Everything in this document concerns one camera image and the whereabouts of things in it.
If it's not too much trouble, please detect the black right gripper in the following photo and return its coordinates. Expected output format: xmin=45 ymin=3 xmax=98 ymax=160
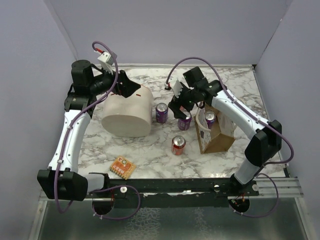
xmin=168 ymin=82 xmax=199 ymax=120

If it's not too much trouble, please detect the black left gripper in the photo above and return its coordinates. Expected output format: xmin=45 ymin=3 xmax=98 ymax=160
xmin=90 ymin=62 xmax=141 ymax=98

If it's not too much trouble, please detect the purple soda can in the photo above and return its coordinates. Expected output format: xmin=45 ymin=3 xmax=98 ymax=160
xmin=155 ymin=102 xmax=168 ymax=124
xmin=177 ymin=111 xmax=192 ymax=131

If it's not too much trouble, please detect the purple soda can carried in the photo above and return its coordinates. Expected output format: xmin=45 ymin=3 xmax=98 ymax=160
xmin=204 ymin=110 xmax=216 ymax=130

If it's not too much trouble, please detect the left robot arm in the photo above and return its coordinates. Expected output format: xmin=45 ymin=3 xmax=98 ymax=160
xmin=37 ymin=60 xmax=141 ymax=201

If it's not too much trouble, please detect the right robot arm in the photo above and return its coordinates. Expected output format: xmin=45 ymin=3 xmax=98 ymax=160
xmin=166 ymin=66 xmax=282 ymax=196

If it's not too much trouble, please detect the white cylindrical bucket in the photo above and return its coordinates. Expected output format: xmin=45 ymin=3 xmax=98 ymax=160
xmin=101 ymin=85 xmax=154 ymax=138

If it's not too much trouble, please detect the red cola can near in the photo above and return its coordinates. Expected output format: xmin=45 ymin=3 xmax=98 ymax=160
xmin=171 ymin=135 xmax=186 ymax=156

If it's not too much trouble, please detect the orange snack packet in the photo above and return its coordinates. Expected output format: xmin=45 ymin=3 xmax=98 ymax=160
xmin=109 ymin=156 xmax=136 ymax=180

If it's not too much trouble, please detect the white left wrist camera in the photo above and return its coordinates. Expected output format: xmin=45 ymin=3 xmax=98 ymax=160
xmin=97 ymin=52 xmax=118 ymax=74

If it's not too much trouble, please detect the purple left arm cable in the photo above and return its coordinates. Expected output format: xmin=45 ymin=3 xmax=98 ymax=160
xmin=54 ymin=41 xmax=142 ymax=221

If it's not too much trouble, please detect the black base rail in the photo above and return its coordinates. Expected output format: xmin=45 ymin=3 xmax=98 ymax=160
xmin=85 ymin=178 xmax=259 ymax=209

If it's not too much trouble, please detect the aluminium frame rail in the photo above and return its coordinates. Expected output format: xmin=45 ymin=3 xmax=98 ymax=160
xmin=39 ymin=176 xmax=305 ymax=201

